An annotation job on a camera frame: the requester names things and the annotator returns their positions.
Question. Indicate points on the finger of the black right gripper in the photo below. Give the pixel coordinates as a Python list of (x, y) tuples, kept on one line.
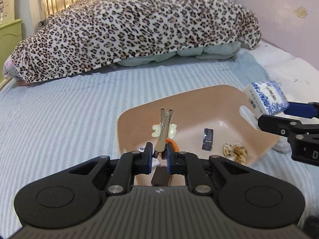
[(303, 110)]

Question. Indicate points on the white fleece blanket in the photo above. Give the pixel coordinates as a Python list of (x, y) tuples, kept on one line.
[(298, 79)]

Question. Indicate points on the cream hair clip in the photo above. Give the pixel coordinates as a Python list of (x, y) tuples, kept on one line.
[(170, 131)]

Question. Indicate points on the tan plastic basin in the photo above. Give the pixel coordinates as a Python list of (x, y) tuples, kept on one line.
[(223, 108)]

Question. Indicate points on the blue striped bed sheet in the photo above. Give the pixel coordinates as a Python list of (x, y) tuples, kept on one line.
[(52, 126)]

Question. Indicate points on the pink padded headboard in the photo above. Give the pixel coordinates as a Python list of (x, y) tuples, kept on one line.
[(291, 25)]

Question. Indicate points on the leopard print blanket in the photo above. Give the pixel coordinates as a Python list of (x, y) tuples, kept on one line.
[(90, 34)]

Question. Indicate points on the dark brown small box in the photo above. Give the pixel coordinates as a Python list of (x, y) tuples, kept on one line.
[(161, 177)]

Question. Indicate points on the cream floral storage box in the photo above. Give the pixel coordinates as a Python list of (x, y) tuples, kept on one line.
[(7, 11)]

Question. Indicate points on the floral fabric scrunchie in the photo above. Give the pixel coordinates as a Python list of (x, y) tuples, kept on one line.
[(235, 152)]

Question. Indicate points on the small dark packet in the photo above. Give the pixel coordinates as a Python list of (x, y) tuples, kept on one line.
[(208, 139)]

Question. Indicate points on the light green quilted pillow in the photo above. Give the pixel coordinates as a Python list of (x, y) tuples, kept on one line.
[(215, 52)]

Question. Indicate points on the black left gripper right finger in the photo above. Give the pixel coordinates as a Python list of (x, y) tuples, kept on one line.
[(191, 167)]

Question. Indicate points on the blue white patterned box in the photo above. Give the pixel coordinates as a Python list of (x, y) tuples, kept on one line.
[(266, 98)]

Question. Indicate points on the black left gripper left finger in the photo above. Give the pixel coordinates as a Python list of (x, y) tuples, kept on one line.
[(124, 170)]

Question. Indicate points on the green wooden nightstand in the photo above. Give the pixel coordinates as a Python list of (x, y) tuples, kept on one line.
[(11, 35)]

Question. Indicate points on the orange ring object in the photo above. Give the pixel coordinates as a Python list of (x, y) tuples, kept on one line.
[(174, 145)]

